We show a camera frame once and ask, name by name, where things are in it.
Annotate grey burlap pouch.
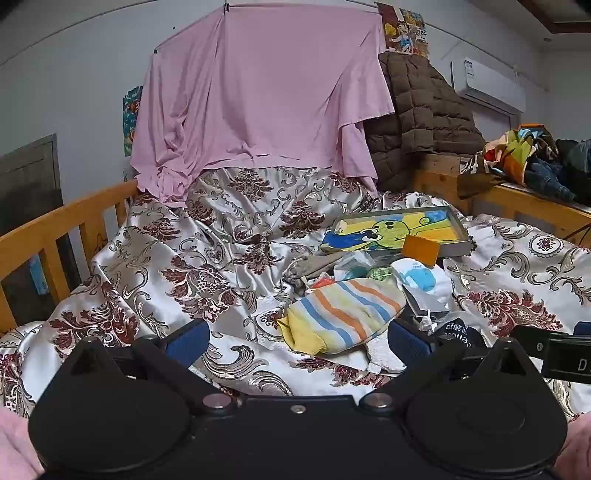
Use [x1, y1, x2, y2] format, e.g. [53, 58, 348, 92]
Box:
[283, 251, 352, 296]

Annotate blue wall poster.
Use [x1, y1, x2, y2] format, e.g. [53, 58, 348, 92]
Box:
[122, 85, 144, 158]

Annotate person's pink clothing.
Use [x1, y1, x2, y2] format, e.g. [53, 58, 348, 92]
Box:
[0, 408, 44, 480]
[556, 418, 591, 480]

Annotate wooden bed rail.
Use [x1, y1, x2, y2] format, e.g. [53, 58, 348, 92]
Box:
[0, 179, 139, 335]

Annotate white cloth with blue print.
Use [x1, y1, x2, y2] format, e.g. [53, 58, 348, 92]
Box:
[390, 257, 455, 310]

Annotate white fuzzy sock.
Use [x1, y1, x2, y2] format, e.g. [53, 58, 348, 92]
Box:
[365, 335, 407, 374]

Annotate floral satin bedspread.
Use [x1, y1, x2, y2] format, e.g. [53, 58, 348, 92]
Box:
[0, 166, 591, 425]

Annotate striped cloth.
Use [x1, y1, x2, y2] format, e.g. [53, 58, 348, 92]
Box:
[277, 277, 408, 356]

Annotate blue jeans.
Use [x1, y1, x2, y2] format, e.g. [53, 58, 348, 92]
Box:
[526, 157, 578, 204]

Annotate pile of colourful clothes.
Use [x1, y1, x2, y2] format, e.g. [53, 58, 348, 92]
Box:
[457, 124, 559, 199]

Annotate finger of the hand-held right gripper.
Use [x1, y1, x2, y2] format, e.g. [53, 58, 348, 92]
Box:
[510, 325, 571, 357]

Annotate dark wooden door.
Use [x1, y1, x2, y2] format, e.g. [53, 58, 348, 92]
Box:
[0, 134, 81, 319]

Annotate pink bed sheet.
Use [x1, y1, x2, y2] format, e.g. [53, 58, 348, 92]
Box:
[130, 6, 397, 207]

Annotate brown quilted jacket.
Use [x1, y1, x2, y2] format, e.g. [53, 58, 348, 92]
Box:
[365, 51, 485, 192]

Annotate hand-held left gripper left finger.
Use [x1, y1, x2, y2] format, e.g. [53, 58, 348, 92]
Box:
[69, 318, 236, 412]

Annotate dark cloth with white print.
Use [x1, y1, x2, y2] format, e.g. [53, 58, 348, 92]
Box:
[434, 316, 485, 347]

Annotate white air conditioner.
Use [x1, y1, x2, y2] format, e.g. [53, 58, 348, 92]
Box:
[450, 56, 527, 114]

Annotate cartoon wall poster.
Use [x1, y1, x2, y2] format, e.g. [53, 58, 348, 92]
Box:
[376, 2, 430, 58]

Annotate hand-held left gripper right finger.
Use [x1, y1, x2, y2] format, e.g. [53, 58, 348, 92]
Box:
[360, 318, 532, 412]

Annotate white and blue tissue packet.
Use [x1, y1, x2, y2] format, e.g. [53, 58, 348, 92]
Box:
[332, 251, 375, 282]

